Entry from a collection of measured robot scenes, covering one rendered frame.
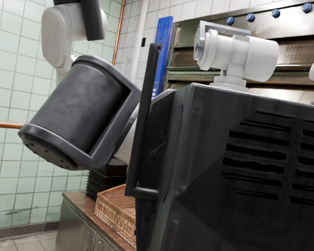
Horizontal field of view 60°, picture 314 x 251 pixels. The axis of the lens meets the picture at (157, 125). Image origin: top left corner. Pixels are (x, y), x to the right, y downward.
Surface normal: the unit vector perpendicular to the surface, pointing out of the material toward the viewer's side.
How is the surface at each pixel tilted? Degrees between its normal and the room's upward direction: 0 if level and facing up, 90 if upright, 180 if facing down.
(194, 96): 90
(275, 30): 90
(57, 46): 113
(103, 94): 78
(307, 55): 70
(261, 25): 90
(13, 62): 90
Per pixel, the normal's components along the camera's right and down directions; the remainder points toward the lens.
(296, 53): -0.65, -0.43
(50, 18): -0.54, 0.35
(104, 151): 0.57, -0.15
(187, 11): -0.75, -0.10
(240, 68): 0.07, 0.06
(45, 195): 0.64, 0.15
